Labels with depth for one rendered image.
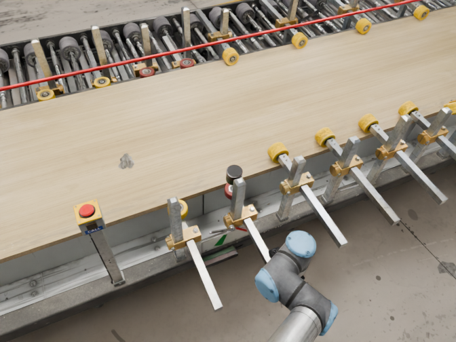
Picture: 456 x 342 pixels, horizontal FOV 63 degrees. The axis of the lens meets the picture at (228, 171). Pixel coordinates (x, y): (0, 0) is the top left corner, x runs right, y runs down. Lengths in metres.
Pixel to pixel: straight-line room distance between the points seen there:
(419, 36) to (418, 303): 1.65
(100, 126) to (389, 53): 1.71
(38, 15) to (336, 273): 3.85
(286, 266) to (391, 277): 1.57
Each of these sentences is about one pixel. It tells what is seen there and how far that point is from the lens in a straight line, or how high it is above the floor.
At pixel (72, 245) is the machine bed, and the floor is 0.74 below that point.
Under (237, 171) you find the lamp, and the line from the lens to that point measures 1.36.
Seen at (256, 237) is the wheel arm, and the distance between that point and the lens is 1.50.
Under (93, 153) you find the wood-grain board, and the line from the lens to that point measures 1.75.
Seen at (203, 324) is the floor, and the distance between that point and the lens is 2.26.
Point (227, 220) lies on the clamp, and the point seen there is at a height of 0.87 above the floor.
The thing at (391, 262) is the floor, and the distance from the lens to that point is 2.67.
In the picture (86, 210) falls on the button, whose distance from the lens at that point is 1.17.
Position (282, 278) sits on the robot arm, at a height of 1.19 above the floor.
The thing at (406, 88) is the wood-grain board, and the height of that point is 0.90.
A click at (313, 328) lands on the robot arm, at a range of 1.03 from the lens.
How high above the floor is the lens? 2.18
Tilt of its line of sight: 52 degrees down
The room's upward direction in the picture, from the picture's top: 5 degrees clockwise
